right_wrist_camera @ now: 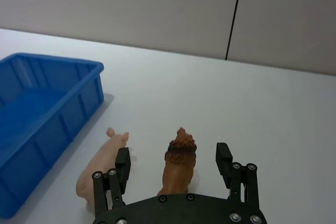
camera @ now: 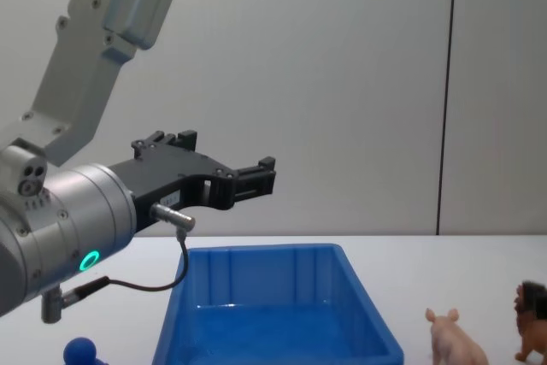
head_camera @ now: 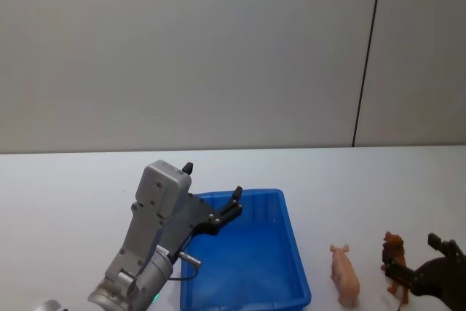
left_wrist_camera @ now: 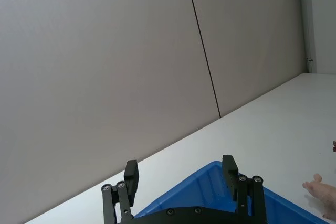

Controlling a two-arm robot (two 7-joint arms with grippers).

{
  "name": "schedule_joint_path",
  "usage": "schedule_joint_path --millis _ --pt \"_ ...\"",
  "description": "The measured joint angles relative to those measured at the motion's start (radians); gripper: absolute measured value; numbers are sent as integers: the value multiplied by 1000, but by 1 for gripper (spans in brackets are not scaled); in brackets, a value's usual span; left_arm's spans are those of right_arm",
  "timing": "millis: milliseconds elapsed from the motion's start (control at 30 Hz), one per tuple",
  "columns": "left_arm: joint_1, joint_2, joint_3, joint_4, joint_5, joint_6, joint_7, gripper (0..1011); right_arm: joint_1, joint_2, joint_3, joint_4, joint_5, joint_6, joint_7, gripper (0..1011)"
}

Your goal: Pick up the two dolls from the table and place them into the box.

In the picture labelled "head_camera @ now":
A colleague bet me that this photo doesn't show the thin dark cable silver plug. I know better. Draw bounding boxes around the thin dark cable silver plug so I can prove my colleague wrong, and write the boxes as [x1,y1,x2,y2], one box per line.
[168,251,202,282]

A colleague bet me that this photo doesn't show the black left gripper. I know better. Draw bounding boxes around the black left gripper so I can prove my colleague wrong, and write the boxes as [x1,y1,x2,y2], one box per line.
[156,161,244,261]

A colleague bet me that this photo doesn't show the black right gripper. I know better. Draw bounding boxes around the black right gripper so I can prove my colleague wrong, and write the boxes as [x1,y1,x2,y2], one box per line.
[381,232,466,311]

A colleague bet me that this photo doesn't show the blue plastic bin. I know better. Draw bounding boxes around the blue plastic bin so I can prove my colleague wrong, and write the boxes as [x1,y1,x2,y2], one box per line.
[180,189,312,311]

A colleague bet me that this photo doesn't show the pink toy pig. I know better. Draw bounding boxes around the pink toy pig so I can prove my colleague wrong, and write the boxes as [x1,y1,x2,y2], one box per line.
[329,243,361,307]

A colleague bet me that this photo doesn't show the brown toy lion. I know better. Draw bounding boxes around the brown toy lion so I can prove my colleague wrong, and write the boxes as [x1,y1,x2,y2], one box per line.
[381,231,411,304]

